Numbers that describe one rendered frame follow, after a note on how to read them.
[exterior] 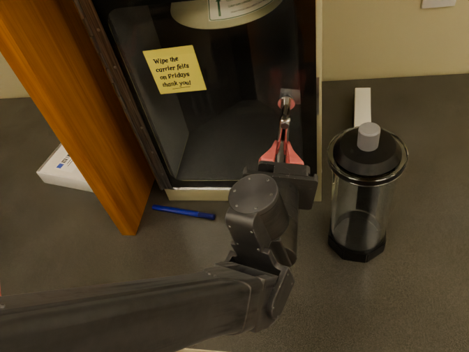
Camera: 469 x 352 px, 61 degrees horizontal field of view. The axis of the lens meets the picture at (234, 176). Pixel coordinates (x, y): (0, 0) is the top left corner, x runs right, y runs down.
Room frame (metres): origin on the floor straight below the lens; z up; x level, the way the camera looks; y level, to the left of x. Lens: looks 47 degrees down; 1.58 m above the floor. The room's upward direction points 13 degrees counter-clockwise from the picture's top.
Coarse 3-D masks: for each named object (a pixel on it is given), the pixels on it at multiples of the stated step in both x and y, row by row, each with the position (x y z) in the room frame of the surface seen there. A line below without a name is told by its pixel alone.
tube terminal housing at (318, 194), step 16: (320, 0) 0.47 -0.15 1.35; (320, 16) 0.47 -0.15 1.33; (320, 32) 0.47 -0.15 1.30; (320, 48) 0.47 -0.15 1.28; (320, 64) 0.47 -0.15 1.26; (320, 80) 0.47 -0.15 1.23; (320, 96) 0.47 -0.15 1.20; (320, 112) 0.47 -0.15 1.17; (320, 128) 0.47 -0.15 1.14; (320, 144) 0.47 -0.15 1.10; (320, 160) 0.47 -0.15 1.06; (320, 176) 0.47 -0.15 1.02; (176, 192) 0.56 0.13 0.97; (192, 192) 0.55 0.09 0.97; (208, 192) 0.54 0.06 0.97; (224, 192) 0.53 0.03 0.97; (320, 192) 0.47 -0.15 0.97
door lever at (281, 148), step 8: (288, 96) 0.47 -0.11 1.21; (280, 104) 0.48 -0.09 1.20; (288, 104) 0.47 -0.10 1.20; (288, 112) 0.45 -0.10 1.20; (280, 120) 0.43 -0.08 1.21; (288, 120) 0.43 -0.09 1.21; (280, 128) 0.43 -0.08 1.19; (288, 128) 0.43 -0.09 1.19; (280, 136) 0.43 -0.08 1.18; (288, 136) 0.43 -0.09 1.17; (280, 144) 0.43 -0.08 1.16; (280, 152) 0.43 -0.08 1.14; (280, 160) 0.43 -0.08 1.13
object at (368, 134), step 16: (368, 128) 0.37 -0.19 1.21; (336, 144) 0.39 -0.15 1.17; (352, 144) 0.38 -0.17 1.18; (368, 144) 0.36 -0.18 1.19; (384, 144) 0.36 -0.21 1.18; (336, 160) 0.37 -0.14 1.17; (352, 160) 0.35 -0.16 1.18; (368, 160) 0.34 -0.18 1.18; (384, 160) 0.34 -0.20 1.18; (400, 160) 0.34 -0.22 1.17
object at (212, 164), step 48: (96, 0) 0.55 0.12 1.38; (144, 0) 0.53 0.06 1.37; (192, 0) 0.51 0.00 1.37; (240, 0) 0.49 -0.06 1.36; (288, 0) 0.47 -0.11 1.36; (144, 48) 0.53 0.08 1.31; (240, 48) 0.49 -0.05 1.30; (288, 48) 0.47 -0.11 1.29; (144, 96) 0.54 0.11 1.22; (192, 96) 0.52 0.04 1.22; (240, 96) 0.50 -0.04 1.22; (192, 144) 0.53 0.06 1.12; (240, 144) 0.50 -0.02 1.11
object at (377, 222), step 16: (352, 128) 0.42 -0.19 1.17; (400, 144) 0.37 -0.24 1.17; (336, 176) 0.36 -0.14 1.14; (352, 176) 0.33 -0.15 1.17; (368, 176) 0.33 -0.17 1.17; (384, 176) 0.32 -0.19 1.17; (336, 192) 0.36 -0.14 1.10; (352, 192) 0.34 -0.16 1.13; (368, 192) 0.33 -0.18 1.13; (384, 192) 0.33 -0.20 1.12; (336, 208) 0.36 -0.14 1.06; (352, 208) 0.34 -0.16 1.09; (368, 208) 0.33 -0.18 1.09; (384, 208) 0.33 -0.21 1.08; (336, 224) 0.36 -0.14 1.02; (352, 224) 0.34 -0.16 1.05; (368, 224) 0.33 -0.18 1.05; (384, 224) 0.33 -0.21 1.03; (336, 240) 0.36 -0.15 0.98; (352, 240) 0.33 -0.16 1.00; (368, 240) 0.33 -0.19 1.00
